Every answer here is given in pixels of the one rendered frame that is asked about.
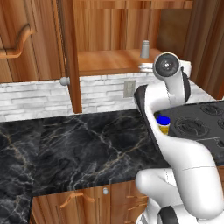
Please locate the black stove hob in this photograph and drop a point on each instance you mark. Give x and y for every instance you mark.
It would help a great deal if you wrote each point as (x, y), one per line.
(201, 128)

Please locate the small grey round knob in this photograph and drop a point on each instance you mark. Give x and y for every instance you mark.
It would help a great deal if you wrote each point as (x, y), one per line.
(105, 191)

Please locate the wooden base cabinet door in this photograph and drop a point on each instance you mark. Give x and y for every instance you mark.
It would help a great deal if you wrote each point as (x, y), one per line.
(73, 213)

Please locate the open wooden wall cabinet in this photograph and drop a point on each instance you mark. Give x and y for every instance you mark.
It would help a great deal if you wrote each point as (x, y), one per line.
(116, 38)

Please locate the wooden base drawer unit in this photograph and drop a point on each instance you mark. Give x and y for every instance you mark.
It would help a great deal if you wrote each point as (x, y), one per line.
(128, 204)

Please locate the grey wall outlet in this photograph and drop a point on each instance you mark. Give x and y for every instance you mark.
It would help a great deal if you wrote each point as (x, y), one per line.
(129, 88)

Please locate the yellow jar with blue lid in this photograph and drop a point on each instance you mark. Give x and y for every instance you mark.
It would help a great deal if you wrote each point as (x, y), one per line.
(163, 122)

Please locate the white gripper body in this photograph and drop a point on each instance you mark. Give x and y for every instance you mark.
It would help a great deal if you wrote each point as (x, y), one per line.
(145, 67)

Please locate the grey shaker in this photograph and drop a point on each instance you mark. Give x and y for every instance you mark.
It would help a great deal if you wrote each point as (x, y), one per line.
(145, 50)

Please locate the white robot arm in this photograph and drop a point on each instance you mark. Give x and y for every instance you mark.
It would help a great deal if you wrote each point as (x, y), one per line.
(186, 163)

